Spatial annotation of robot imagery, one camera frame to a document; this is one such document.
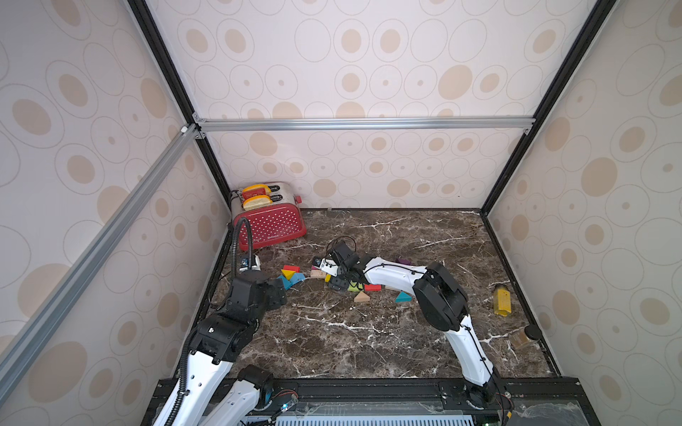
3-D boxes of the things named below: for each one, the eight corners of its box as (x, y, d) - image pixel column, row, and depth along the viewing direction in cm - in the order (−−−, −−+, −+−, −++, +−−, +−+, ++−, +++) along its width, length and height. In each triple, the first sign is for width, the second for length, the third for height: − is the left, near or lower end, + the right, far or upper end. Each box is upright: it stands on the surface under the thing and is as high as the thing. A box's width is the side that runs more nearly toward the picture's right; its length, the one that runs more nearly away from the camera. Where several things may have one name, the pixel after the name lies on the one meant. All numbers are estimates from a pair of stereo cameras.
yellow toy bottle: (493, 314, 91) (498, 309, 88) (493, 291, 97) (497, 285, 94) (507, 317, 90) (512, 313, 87) (505, 294, 96) (510, 289, 93)
